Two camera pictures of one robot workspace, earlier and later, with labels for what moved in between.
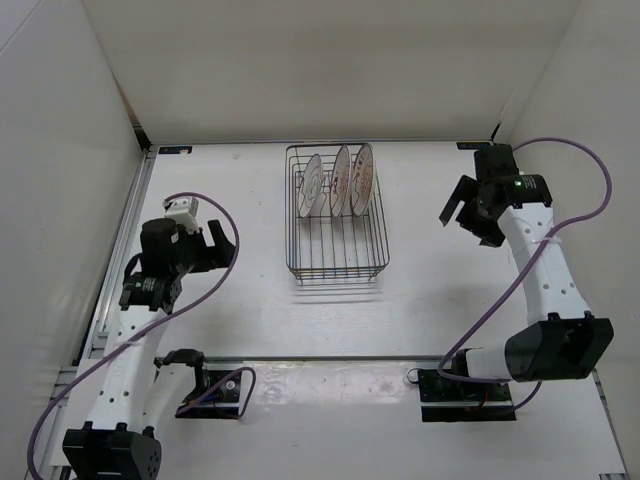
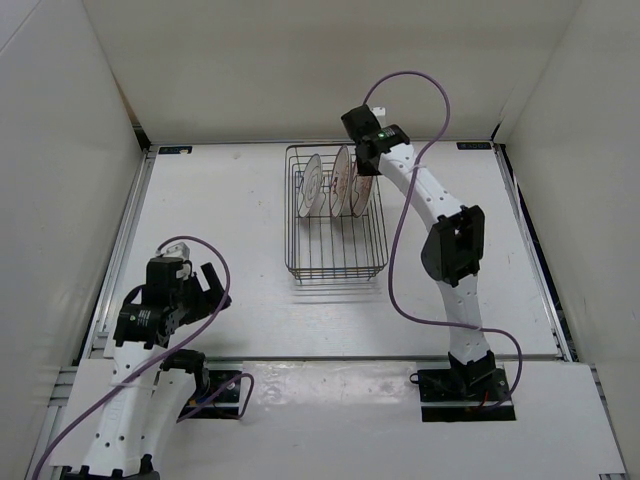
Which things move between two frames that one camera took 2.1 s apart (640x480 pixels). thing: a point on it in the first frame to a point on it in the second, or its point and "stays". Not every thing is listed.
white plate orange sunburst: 362,182 stays
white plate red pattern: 340,181 stays
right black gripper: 491,234 to 366,170
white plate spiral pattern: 311,186 stays
